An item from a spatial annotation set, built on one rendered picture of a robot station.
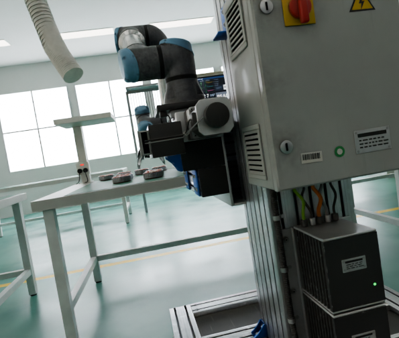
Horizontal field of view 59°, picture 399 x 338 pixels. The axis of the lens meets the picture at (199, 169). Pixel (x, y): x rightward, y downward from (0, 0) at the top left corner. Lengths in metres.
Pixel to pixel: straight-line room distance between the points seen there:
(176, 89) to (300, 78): 0.57
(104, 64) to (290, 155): 8.10
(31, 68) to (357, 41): 8.46
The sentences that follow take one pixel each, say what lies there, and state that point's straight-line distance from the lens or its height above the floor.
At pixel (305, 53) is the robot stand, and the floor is 1.04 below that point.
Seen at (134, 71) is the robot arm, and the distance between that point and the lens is 1.27.
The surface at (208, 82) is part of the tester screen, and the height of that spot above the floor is 1.26.
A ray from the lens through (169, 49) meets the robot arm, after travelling 1.29.
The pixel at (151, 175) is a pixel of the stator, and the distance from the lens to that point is 1.95.
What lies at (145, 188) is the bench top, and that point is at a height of 0.72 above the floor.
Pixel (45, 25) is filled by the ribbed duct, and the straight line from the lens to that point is 3.13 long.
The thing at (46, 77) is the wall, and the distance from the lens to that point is 8.90.
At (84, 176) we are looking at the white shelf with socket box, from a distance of 2.75.
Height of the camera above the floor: 0.88
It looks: 3 degrees down
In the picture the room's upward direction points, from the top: 9 degrees counter-clockwise
